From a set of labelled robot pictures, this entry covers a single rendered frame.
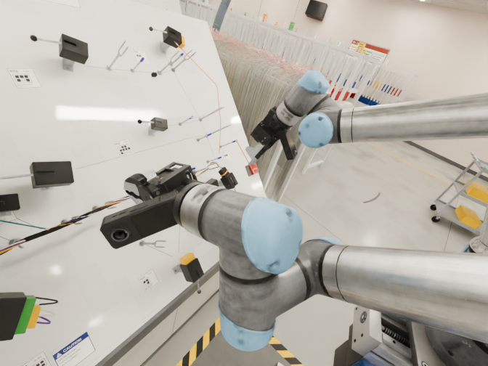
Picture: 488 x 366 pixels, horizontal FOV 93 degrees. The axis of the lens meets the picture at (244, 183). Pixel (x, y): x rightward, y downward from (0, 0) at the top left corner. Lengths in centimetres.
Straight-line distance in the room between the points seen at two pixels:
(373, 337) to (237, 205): 60
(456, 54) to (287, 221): 860
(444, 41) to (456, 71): 85
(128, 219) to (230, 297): 17
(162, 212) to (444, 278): 32
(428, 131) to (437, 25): 845
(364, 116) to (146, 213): 44
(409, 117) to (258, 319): 43
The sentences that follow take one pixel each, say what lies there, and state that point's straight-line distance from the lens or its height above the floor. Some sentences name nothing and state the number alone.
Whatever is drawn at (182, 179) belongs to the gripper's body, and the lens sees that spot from 40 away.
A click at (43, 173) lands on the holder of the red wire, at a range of 65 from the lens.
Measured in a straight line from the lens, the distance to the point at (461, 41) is 881.
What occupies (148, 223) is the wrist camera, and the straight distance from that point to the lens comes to 36.
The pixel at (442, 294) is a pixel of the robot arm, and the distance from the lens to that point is 29.
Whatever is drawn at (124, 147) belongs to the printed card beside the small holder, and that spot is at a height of 125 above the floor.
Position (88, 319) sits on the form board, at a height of 95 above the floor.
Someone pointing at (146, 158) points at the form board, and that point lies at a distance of 85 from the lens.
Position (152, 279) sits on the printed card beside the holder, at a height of 94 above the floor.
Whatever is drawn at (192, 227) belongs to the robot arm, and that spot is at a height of 144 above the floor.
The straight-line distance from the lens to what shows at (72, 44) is 82.
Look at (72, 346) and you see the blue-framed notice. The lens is 81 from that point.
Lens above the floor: 167
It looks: 34 degrees down
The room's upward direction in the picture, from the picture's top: 19 degrees clockwise
